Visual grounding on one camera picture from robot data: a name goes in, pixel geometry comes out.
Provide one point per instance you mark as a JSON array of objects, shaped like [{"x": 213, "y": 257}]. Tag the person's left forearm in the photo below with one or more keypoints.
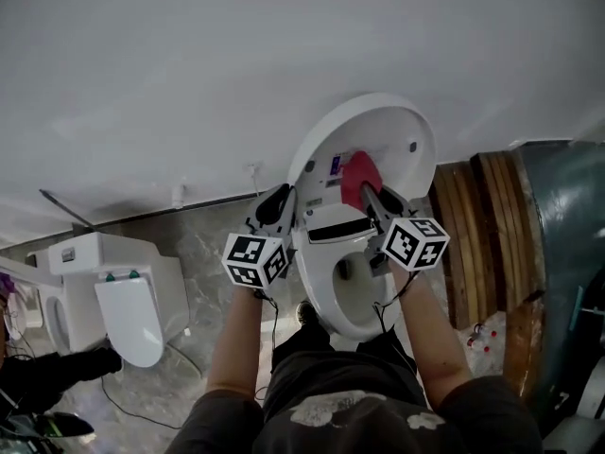
[{"x": 234, "y": 343}]

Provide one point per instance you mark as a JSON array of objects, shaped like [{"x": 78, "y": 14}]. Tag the red cloth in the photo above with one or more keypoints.
[{"x": 357, "y": 178}]

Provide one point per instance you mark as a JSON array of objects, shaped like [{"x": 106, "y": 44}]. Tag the white toilet with tank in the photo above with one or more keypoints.
[{"x": 118, "y": 253}]

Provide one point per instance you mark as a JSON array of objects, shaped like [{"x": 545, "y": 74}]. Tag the cluttered work table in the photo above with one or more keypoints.
[{"x": 19, "y": 438}]

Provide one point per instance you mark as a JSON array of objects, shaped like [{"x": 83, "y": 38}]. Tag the person's black trousers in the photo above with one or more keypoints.
[{"x": 307, "y": 343}]

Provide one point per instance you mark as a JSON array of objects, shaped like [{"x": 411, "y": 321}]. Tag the white wall water valve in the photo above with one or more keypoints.
[{"x": 178, "y": 199}]

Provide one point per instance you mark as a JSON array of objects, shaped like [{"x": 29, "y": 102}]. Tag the red-capped clear bottle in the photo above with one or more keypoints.
[
  {"x": 487, "y": 349},
  {"x": 494, "y": 334}
]

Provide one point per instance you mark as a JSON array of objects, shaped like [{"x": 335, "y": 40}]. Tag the person's dark printed shirt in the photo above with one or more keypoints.
[{"x": 472, "y": 419}]

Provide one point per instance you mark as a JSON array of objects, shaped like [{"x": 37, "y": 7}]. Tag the purple cloth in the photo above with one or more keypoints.
[{"x": 5, "y": 283}]

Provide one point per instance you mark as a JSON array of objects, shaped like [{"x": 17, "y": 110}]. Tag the red and white can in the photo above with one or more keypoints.
[{"x": 475, "y": 336}]

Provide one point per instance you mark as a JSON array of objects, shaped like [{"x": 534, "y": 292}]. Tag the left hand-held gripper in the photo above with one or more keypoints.
[{"x": 250, "y": 258}]

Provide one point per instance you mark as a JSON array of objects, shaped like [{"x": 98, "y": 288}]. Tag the person's left black shoe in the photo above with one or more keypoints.
[{"x": 305, "y": 311}]

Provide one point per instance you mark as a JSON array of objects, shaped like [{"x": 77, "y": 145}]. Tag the white toilet lid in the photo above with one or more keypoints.
[{"x": 387, "y": 126}]

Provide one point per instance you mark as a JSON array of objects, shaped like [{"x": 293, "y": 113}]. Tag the white wall socket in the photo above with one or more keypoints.
[{"x": 253, "y": 166}]

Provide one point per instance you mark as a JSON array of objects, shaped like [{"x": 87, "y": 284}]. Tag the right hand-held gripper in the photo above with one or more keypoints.
[{"x": 416, "y": 244}]

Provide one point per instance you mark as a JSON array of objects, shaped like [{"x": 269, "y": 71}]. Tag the grey metal bar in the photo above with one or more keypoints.
[{"x": 66, "y": 207}]

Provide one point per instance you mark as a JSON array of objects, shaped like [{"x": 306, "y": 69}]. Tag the person's right forearm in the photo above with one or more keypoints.
[{"x": 430, "y": 338}]

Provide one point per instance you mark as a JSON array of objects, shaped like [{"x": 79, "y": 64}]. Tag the wooden steps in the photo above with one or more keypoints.
[{"x": 472, "y": 234}]

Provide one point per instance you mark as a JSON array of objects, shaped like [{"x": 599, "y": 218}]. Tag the dark green metal structure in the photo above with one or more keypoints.
[{"x": 567, "y": 234}]

